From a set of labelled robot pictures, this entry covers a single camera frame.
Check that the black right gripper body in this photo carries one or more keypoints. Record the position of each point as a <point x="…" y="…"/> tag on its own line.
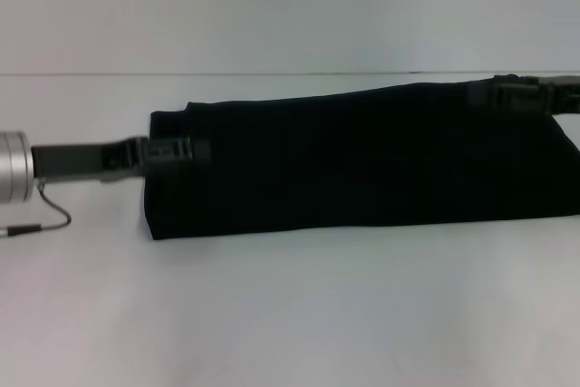
<point x="564" y="92"/>

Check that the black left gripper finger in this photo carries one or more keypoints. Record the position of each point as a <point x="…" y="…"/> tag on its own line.
<point x="167" y="151"/>

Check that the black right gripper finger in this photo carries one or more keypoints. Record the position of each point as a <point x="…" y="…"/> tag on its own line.
<point x="516" y="93"/>

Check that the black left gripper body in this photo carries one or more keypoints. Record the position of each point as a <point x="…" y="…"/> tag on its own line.
<point x="68" y="161"/>

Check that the black t-shirt with white print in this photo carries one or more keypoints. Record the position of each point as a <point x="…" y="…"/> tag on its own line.
<point x="362" y="169"/>

